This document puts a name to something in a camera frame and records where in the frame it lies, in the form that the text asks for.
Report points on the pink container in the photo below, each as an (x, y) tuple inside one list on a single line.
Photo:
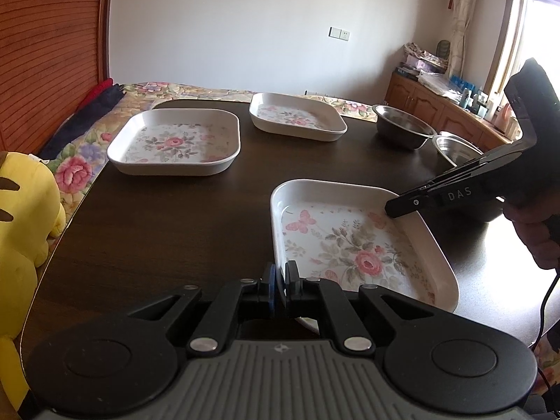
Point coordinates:
[(509, 116)]

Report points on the floral blanket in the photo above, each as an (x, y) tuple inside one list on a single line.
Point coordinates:
[(74, 166)]

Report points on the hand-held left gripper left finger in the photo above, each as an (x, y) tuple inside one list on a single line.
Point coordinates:
[(272, 286)]

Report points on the white wall outlet strip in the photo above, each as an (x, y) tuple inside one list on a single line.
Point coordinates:
[(316, 93)]

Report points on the clear plastic bags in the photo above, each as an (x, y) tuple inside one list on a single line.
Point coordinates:
[(437, 83)]

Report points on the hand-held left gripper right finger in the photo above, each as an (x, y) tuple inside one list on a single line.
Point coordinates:
[(287, 282)]

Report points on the navy cloth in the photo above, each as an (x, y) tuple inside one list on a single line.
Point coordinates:
[(83, 122)]

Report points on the woven dark ornament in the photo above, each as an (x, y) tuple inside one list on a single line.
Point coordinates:
[(444, 49)]

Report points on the stack of books and fabrics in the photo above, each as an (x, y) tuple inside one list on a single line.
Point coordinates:
[(420, 59)]

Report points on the red cloth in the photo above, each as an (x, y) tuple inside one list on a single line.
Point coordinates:
[(98, 92)]

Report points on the butterfly floral square plate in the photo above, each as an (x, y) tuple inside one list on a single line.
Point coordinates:
[(350, 245)]

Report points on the patterned beige curtain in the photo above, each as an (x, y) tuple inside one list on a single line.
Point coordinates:
[(463, 17)]

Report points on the yellow plush toy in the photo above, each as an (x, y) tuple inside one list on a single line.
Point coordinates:
[(22, 236)]

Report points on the wooden slatted headboard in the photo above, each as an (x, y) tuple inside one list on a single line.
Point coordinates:
[(43, 52)]

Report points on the wooden cabinet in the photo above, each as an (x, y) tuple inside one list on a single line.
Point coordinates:
[(420, 103)]

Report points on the white wall switch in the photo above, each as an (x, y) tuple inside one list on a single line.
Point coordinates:
[(339, 33)]

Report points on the person's right hand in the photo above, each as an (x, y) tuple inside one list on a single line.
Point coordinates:
[(536, 240)]

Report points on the row of blue bottles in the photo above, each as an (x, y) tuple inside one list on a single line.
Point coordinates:
[(463, 82)]

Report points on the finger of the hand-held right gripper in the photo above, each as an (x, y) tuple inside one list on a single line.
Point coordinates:
[(407, 205)]

